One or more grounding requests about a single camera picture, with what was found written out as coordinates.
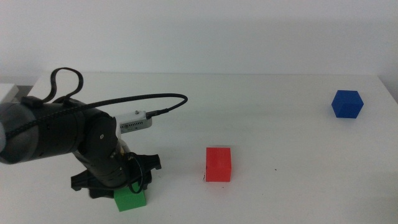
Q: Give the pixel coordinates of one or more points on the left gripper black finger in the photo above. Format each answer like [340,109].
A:
[147,181]
[101,194]

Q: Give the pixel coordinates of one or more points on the green cube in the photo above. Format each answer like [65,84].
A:
[129,200]

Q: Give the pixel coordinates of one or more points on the red cube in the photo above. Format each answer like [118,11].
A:
[218,165]

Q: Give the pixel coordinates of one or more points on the blue cube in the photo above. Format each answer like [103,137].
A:
[347,104]

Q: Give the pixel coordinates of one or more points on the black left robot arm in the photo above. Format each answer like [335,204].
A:
[56,140]

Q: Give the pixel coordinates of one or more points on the white side furniture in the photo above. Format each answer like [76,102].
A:
[7,91]

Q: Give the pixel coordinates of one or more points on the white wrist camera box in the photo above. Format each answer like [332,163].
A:
[133,122]

